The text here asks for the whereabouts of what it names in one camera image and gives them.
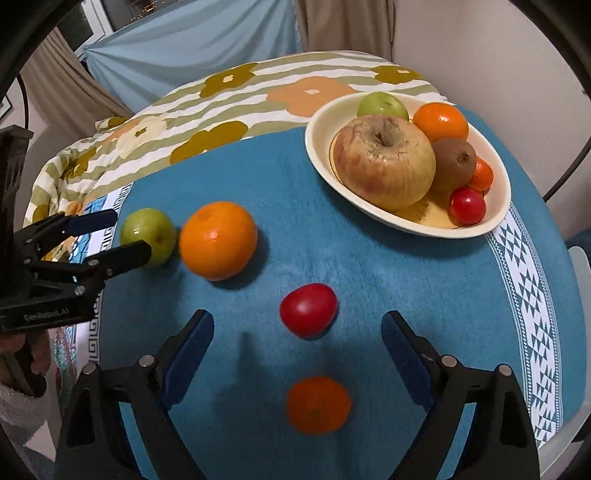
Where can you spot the black clothes stand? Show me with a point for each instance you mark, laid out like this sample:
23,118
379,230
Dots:
572,167

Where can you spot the large orange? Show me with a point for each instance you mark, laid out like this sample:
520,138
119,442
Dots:
218,240
441,122

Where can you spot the large yellow-red apple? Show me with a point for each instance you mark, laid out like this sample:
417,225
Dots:
383,161

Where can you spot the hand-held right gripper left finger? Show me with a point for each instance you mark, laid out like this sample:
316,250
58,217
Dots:
187,360

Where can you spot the white framed window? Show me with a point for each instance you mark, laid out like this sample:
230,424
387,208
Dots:
99,18

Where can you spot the small green apple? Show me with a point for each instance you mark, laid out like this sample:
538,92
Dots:
147,235
382,105

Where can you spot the light blue hanging cloth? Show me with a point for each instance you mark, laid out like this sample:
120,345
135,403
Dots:
184,46

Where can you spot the person's left hand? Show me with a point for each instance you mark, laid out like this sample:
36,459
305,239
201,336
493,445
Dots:
40,355

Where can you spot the cream bowl with duck print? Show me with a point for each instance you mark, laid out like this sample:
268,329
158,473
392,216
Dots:
323,138

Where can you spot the teal towel with triangle border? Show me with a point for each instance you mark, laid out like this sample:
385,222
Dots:
369,277

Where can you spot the red cherry tomato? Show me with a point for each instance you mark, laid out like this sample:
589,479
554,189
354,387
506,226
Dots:
467,206
308,309

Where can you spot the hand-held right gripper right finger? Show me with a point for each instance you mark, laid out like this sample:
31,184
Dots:
408,360

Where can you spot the floral striped blanket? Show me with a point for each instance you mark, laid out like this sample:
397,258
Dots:
184,115

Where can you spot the small mandarin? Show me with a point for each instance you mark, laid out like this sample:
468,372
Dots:
484,175
318,405

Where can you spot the beige curtain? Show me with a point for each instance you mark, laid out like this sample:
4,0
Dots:
341,23
60,78

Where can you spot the patterned white and blue mat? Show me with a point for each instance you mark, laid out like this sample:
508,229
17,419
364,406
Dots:
90,346

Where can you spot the brown kiwi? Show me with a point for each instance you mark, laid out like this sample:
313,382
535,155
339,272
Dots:
455,164

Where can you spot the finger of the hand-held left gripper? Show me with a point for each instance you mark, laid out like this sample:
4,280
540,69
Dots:
129,256
92,220

